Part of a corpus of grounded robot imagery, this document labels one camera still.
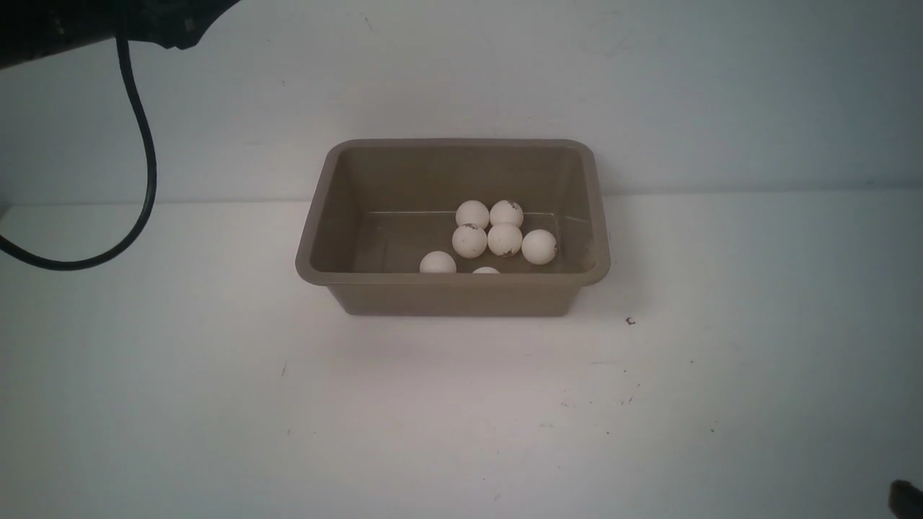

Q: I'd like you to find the white plain table-tennis ball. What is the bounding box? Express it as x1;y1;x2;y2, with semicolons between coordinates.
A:
419;250;457;275

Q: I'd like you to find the white ball with smudge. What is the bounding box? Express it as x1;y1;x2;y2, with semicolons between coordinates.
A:
487;223;522;257

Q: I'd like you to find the white ball with logo rear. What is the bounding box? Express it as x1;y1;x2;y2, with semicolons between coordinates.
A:
489;200;524;228

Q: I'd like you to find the white ball with logo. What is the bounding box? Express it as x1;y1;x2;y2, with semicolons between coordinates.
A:
521;229;558;266
489;200;524;228

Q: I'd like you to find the white ball with logo front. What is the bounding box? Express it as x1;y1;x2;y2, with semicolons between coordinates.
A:
521;229;558;266

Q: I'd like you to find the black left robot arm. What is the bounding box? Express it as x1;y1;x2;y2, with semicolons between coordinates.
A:
1;1;236;68

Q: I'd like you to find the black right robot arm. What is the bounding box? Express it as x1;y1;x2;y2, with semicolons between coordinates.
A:
887;479;923;519

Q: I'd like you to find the tan plastic bin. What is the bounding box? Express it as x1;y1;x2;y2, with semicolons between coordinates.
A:
296;138;612;316

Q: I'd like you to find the black left camera cable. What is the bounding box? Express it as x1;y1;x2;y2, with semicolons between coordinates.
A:
0;36;158;272

